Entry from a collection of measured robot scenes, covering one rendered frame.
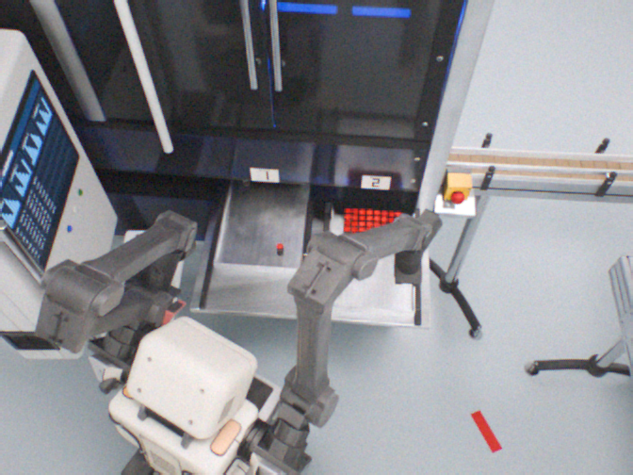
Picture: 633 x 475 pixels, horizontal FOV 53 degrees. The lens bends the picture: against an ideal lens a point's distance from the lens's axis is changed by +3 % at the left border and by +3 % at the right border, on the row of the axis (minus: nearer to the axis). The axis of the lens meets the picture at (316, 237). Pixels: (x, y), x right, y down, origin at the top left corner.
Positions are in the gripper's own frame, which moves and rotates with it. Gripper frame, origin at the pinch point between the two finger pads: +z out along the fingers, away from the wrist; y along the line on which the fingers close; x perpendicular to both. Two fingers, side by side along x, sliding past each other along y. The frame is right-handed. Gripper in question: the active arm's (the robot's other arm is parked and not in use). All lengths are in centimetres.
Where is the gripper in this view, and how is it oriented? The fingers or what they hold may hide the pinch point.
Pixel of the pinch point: (405, 280)
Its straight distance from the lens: 162.5
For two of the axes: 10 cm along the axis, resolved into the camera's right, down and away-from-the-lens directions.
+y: 0.9, -8.6, 5.0
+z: 0.3, 5.1, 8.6
